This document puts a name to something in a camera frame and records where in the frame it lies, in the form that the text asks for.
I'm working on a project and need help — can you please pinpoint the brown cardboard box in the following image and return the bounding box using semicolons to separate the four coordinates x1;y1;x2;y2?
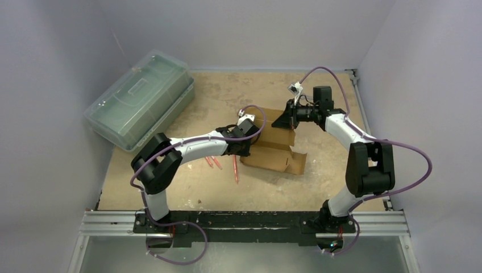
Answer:
240;108;307;175

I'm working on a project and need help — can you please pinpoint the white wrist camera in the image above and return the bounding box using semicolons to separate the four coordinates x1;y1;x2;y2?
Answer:
288;82;303;106
236;109;255;126

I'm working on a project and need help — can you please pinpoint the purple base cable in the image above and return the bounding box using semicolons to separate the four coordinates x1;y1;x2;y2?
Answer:
144;220;209;265

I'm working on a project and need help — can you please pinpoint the pink pen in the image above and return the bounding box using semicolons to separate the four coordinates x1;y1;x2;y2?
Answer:
205;156;214;168

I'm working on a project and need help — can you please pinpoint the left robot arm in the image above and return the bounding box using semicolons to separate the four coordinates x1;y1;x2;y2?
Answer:
131;120;260;233

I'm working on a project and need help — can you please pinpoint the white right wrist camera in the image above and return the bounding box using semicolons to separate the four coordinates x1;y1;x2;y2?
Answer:
288;82;303;106

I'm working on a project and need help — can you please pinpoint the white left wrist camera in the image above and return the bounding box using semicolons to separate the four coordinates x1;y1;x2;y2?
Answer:
236;109;255;126

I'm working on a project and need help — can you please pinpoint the clear plastic storage box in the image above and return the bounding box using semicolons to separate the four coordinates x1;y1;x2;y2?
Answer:
84;50;195;152

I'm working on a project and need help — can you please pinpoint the aluminium frame rail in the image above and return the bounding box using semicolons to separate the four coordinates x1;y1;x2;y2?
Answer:
68;211;174;272

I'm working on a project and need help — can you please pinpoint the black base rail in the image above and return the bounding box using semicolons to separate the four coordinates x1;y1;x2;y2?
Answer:
134;210;356;250

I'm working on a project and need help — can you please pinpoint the red pen with label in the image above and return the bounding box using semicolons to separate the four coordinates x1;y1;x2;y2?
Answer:
211;156;222;169

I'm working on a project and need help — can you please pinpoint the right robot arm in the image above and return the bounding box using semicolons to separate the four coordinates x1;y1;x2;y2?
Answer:
272;83;395;232

